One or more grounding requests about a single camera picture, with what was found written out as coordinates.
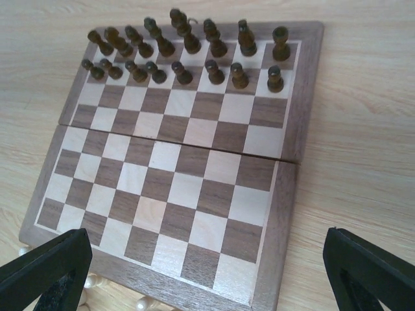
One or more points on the dark knight group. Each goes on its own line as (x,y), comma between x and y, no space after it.
(246,39)

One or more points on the wooden chess board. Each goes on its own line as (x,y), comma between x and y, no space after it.
(186,191)

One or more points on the light chess piece row seven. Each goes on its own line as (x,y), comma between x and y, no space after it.
(146,303)

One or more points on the dark chess piece tall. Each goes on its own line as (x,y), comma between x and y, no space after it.
(281,50)

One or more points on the light chess piece row six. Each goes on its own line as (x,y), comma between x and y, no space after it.
(93,280)

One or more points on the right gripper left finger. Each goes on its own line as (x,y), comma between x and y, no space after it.
(53,273)

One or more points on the dark chess piece cluster back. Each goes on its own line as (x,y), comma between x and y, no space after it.
(183,28)

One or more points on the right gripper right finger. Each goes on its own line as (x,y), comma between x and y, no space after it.
(364,276)

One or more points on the dark chess piece cluster front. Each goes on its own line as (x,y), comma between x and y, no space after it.
(165,47)

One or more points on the dark chess piece cluster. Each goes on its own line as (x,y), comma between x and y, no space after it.
(165,47)
(183,28)

